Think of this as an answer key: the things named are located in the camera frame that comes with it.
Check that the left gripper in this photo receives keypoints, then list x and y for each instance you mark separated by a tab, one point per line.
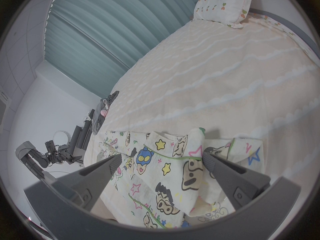
66	156

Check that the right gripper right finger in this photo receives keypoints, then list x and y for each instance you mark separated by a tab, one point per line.
235	181

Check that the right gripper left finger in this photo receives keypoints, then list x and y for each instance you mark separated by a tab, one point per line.
85	184

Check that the white printed pyjama top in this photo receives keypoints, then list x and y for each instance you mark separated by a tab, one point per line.
162	179

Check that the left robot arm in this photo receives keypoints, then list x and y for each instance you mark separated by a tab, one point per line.
32	159

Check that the pile of clothes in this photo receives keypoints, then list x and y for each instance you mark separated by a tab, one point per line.
98	119

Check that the bed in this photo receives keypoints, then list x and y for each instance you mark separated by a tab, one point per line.
212	84

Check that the black padded rolls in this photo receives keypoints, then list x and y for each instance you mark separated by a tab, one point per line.
80	136

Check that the blue-green curtain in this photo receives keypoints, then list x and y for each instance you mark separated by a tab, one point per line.
100	34

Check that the white printed pillow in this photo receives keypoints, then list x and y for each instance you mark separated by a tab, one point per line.
222	6

